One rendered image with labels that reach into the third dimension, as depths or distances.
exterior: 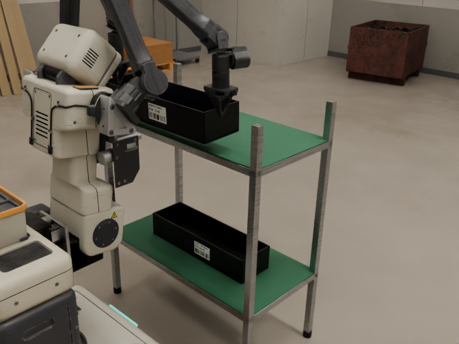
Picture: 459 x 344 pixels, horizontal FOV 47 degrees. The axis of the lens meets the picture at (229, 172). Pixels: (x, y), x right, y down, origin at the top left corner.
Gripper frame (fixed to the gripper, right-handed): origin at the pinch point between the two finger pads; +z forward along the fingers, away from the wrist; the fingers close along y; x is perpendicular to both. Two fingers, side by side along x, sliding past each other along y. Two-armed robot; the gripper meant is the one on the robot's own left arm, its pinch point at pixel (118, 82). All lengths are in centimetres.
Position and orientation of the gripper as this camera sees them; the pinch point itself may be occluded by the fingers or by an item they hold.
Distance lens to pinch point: 219.0
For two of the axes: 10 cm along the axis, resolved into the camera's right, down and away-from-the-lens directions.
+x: -6.8, 3.0, -6.7
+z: -0.1, 9.1, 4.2
